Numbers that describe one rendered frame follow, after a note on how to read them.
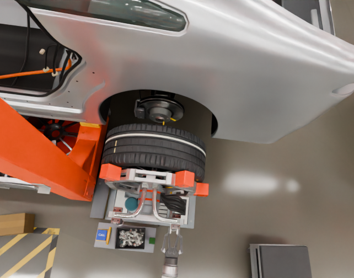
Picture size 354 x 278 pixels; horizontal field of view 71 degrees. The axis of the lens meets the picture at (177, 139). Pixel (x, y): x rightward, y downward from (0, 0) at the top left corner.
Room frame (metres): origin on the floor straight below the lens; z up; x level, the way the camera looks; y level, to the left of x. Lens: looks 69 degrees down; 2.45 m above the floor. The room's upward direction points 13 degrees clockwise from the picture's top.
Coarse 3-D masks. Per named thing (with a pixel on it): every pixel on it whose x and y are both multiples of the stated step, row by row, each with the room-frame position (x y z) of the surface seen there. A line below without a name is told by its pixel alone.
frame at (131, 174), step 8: (128, 176) 0.24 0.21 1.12; (136, 176) 0.26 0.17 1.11; (160, 176) 0.29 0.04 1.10; (168, 176) 0.29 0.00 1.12; (112, 184) 0.21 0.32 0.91; (128, 184) 0.27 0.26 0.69; (168, 184) 0.25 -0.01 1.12; (128, 192) 0.22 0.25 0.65; (136, 192) 0.23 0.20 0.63; (168, 192) 0.28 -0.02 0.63; (184, 192) 0.29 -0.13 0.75; (192, 192) 0.26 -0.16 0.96
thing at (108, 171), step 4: (104, 164) 0.28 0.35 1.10; (108, 164) 0.28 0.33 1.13; (112, 164) 0.29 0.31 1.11; (104, 168) 0.26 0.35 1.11; (108, 168) 0.26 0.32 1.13; (112, 168) 0.27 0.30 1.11; (116, 168) 0.28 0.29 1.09; (120, 168) 0.28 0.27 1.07; (100, 172) 0.24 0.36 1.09; (104, 172) 0.24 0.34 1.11; (108, 172) 0.24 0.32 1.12; (112, 172) 0.25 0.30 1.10; (116, 172) 0.26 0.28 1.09; (120, 172) 0.26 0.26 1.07; (100, 176) 0.22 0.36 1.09; (104, 176) 0.22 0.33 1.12; (108, 176) 0.22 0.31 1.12; (112, 176) 0.23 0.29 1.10; (116, 176) 0.24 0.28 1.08; (112, 180) 0.22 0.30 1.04; (116, 180) 0.22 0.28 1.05
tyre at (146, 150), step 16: (128, 128) 0.50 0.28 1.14; (144, 128) 0.51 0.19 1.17; (160, 128) 0.53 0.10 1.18; (176, 128) 0.56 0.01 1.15; (112, 144) 0.41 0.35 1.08; (128, 144) 0.41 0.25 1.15; (144, 144) 0.42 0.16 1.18; (160, 144) 0.44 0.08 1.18; (176, 144) 0.47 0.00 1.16; (112, 160) 0.32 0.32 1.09; (128, 160) 0.32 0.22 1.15; (144, 160) 0.33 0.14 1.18; (160, 160) 0.35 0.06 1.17; (176, 160) 0.38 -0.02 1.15; (192, 160) 0.41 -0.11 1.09
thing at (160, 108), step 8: (144, 104) 0.77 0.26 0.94; (152, 104) 0.77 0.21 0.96; (160, 104) 0.78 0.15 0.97; (168, 104) 0.79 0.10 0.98; (176, 104) 0.81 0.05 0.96; (152, 112) 0.75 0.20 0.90; (160, 112) 0.75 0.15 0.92; (168, 112) 0.77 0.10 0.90; (176, 112) 0.79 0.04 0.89; (152, 120) 0.73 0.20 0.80; (168, 120) 0.74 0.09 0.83; (176, 120) 0.79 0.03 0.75
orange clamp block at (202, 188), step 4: (196, 184) 0.33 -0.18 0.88; (200, 184) 0.33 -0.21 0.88; (204, 184) 0.34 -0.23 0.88; (208, 184) 0.35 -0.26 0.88; (196, 188) 0.31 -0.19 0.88; (200, 188) 0.31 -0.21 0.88; (204, 188) 0.32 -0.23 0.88; (196, 192) 0.28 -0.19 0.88; (200, 192) 0.29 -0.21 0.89; (204, 192) 0.29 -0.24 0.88; (204, 196) 0.27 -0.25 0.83
